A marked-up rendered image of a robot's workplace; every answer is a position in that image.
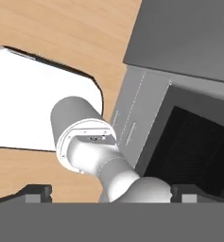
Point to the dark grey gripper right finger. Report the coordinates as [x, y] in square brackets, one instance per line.
[187, 191]

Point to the grey cupboard door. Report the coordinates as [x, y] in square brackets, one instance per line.
[145, 119]

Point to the white rounded cylinder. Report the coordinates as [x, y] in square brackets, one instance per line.
[85, 141]

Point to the white flat rounded slab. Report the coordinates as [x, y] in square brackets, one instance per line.
[25, 100]

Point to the dark grey appliance front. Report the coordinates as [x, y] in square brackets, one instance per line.
[195, 145]

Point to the narrow grey cupboard panel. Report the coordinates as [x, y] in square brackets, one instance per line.
[127, 94]

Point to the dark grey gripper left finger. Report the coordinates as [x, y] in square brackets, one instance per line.
[34, 190]

